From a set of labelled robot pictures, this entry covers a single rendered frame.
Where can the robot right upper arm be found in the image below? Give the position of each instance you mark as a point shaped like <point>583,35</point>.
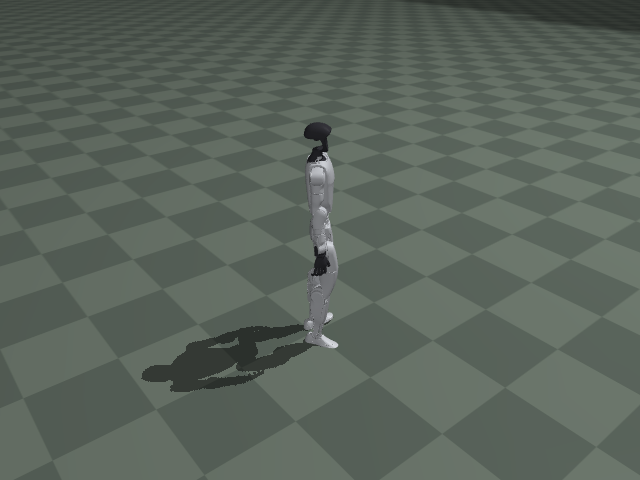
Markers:
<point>317,181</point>

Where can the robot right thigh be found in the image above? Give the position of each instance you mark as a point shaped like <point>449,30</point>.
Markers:
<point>328,279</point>

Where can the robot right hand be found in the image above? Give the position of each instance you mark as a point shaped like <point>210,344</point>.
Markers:
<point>321,262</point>

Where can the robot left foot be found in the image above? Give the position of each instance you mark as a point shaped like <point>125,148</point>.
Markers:
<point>308,323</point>

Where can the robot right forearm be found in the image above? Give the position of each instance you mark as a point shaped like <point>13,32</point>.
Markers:
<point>318,226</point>

